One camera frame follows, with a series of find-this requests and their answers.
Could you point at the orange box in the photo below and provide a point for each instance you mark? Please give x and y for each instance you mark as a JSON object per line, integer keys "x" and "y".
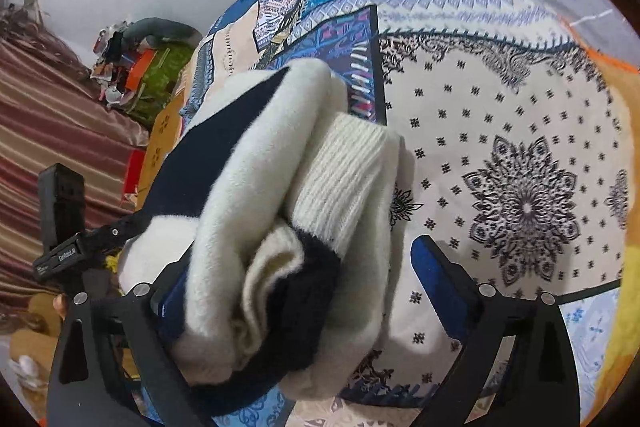
{"x": 140, "y": 69}

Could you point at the light blue floral sheet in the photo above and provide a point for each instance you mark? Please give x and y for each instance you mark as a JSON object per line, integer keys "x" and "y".
{"x": 590, "y": 337}

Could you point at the brown striped curtain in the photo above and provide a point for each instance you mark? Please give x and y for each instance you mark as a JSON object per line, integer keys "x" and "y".
{"x": 50, "y": 122}

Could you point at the orange and yellow blanket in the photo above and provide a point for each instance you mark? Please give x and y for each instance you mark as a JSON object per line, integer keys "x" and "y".
{"x": 625, "y": 257}

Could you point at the tan patterned cardboard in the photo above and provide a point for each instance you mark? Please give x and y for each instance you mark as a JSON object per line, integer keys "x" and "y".
{"x": 162, "y": 147}

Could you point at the person's left hand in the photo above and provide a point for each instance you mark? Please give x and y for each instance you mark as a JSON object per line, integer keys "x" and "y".
{"x": 60, "y": 307}

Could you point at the cream and navy knit sweater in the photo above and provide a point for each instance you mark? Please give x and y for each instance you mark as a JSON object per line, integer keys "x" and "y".
{"x": 260, "y": 187}

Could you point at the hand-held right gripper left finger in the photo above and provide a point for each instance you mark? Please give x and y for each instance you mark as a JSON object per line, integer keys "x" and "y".
{"x": 172, "y": 294}

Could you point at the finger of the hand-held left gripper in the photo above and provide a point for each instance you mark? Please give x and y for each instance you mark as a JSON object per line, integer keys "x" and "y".
{"x": 115, "y": 232}

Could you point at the red box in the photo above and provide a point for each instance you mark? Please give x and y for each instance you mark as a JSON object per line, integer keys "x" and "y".
{"x": 136, "y": 174}

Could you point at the blue patchwork patterned quilt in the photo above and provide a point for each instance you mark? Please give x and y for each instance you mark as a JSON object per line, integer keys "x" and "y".
{"x": 500, "y": 132}

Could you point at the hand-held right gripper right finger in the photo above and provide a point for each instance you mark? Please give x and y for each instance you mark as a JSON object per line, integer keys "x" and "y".
{"x": 440, "y": 287}

